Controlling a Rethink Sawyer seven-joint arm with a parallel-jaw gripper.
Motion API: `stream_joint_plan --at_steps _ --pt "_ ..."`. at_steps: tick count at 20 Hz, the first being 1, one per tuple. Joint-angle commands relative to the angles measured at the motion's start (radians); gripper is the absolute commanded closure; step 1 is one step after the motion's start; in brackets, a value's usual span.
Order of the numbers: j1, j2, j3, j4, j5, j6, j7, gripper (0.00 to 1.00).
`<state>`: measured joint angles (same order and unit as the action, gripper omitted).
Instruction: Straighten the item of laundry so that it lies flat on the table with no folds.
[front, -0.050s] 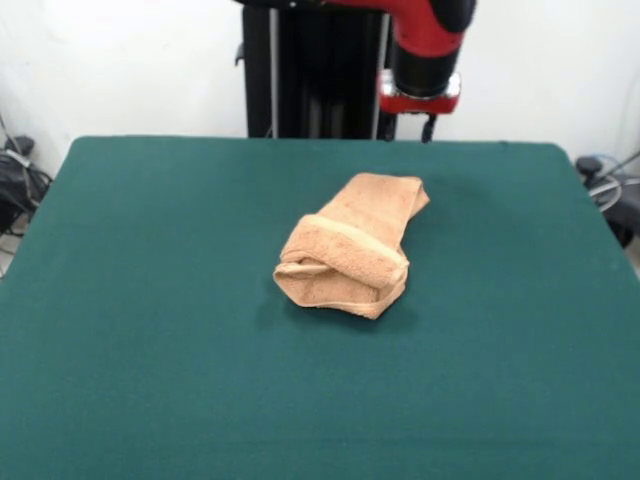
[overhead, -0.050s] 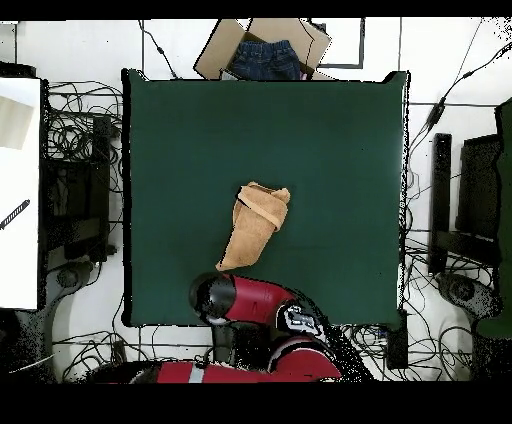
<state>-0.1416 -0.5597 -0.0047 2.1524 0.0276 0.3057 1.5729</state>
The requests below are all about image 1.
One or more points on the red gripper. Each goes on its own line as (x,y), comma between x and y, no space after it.
(420,105)

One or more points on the tan terry towel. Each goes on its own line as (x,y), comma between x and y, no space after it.
(350,225)

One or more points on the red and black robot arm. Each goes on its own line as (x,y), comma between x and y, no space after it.
(425,30)

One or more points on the black wheeled stand base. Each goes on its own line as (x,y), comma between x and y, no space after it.
(15,185)
(625,210)

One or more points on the dark green table cloth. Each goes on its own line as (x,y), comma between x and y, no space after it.
(150,350)

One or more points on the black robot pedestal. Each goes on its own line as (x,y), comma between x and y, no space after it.
(325,100)

